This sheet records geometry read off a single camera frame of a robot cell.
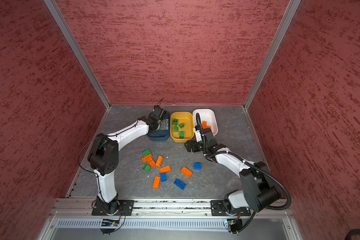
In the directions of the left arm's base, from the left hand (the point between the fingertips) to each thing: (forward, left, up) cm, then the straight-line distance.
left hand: (158, 125), depth 96 cm
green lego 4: (+4, -11, -9) cm, 15 cm away
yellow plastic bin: (+13, -18, -8) cm, 24 cm away
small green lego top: (+6, -15, -9) cm, 18 cm away
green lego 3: (+8, -11, -7) cm, 15 cm away
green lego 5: (-1, -15, -9) cm, 18 cm away
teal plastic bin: (-2, -2, -6) cm, 7 cm away
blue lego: (-30, -6, -11) cm, 32 cm away
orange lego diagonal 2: (+4, -35, -7) cm, 36 cm away
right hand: (-14, -21, -2) cm, 25 cm away
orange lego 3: (-26, -6, -10) cm, 28 cm away
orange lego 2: (-21, -2, -9) cm, 23 cm away
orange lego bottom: (-33, -2, -10) cm, 34 cm away
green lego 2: (-25, +5, -8) cm, 27 cm away
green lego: (-15, +7, -8) cm, 19 cm away
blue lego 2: (-23, -25, -11) cm, 36 cm away
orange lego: (-20, +8, -9) cm, 23 cm away
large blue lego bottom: (-34, -15, -11) cm, 39 cm away
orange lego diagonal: (-21, +3, -10) cm, 23 cm away
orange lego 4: (-27, -19, -10) cm, 34 cm away
